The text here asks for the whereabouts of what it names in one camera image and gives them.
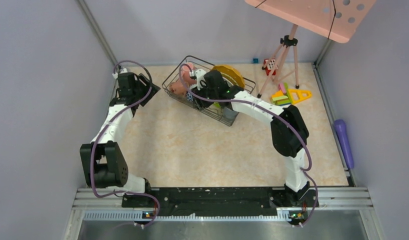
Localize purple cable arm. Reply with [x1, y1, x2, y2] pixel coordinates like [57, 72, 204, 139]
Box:
[90, 60, 161, 229]
[178, 63, 320, 227]

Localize pink perforated board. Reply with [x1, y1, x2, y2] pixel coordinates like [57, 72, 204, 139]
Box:
[245, 0, 376, 44]

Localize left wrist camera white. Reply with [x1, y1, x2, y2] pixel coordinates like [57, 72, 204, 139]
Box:
[112, 67, 129, 80]

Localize red patterned bowl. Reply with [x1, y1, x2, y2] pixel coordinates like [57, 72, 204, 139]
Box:
[186, 92, 195, 104]

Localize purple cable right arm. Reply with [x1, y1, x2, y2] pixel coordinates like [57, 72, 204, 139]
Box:
[178, 63, 320, 227]

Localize yellow triangle toy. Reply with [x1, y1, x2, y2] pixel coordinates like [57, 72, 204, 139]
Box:
[287, 89, 313, 105]

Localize yellow polka dot plate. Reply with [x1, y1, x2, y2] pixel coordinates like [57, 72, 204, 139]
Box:
[211, 64, 245, 89]

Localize pink mug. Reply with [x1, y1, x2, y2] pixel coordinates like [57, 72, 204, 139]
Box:
[181, 62, 197, 85]

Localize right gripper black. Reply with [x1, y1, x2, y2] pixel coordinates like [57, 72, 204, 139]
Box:
[190, 81, 218, 111]

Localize green plate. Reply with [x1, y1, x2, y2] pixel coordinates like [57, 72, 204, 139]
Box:
[212, 102, 221, 109]

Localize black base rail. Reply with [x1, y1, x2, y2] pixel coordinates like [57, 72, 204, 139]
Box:
[121, 186, 320, 218]

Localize purple handle tool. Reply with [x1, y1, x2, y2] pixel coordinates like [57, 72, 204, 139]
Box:
[333, 119, 355, 169]

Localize pink tripod stand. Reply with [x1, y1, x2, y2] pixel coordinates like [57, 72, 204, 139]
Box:
[257, 24, 300, 99]

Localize stack of coloured wooden blocks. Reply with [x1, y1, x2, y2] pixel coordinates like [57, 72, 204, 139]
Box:
[270, 82, 293, 106]

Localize dark wire dish rack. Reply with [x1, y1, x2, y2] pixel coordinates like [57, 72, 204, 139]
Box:
[162, 55, 256, 126]

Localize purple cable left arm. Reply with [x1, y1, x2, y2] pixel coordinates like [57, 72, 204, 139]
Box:
[90, 60, 161, 229]

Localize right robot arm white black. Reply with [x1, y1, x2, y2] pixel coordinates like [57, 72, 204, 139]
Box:
[188, 69, 310, 206]

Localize grey white cup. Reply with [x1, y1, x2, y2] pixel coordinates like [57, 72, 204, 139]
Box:
[222, 106, 239, 122]

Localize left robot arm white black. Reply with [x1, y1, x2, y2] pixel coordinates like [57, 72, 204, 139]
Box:
[79, 71, 160, 207]

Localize red white dice box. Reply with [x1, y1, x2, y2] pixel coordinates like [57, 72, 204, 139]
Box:
[261, 58, 276, 76]

